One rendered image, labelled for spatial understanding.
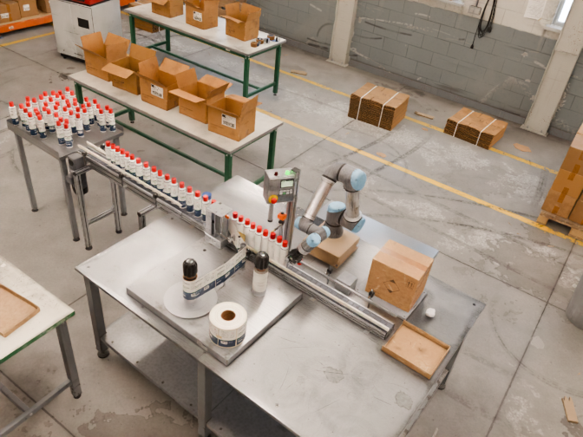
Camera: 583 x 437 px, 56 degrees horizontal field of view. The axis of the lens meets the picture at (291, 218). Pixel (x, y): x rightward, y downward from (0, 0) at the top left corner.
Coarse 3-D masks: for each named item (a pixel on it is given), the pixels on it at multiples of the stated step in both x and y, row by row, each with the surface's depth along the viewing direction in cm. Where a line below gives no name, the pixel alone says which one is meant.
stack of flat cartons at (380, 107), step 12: (372, 84) 742; (360, 96) 707; (372, 96) 711; (384, 96) 715; (396, 96) 719; (408, 96) 721; (360, 108) 713; (372, 108) 704; (384, 108) 695; (396, 108) 692; (360, 120) 720; (372, 120) 712; (384, 120) 703; (396, 120) 712
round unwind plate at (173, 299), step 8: (176, 288) 319; (168, 296) 314; (176, 296) 314; (200, 296) 316; (208, 296) 317; (216, 296) 318; (168, 304) 308; (176, 304) 309; (184, 304) 310; (192, 304) 310; (200, 304) 311; (208, 304) 311; (176, 312) 304; (184, 312) 305; (192, 312) 306; (200, 312) 306; (208, 312) 307
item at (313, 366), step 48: (240, 192) 415; (144, 240) 360; (192, 240) 365; (432, 288) 350; (288, 336) 306; (336, 336) 310; (240, 384) 278; (288, 384) 281; (336, 384) 284; (384, 384) 287; (432, 384) 290; (336, 432) 262; (384, 432) 264
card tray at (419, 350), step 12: (408, 324) 319; (396, 336) 314; (408, 336) 314; (420, 336) 315; (432, 336) 312; (384, 348) 303; (396, 348) 307; (408, 348) 308; (420, 348) 309; (432, 348) 309; (444, 348) 310; (408, 360) 301; (420, 360) 302; (432, 360) 302; (420, 372) 294; (432, 372) 291
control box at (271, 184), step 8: (280, 168) 326; (288, 168) 327; (272, 176) 318; (280, 176) 319; (288, 176) 321; (264, 184) 328; (272, 184) 320; (264, 192) 331; (272, 192) 323; (280, 200) 329; (288, 200) 331
